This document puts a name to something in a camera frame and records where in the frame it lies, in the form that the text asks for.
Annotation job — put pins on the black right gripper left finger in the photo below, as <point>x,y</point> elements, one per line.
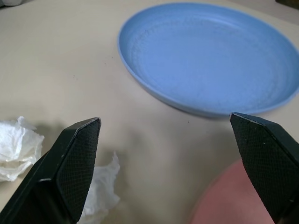
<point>53,175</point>

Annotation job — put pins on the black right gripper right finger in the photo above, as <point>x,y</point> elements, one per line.
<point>268,163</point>

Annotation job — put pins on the white tissue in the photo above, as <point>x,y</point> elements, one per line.
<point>16,149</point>
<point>100,186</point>

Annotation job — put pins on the blue round plate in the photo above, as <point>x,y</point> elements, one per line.
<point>198,58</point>

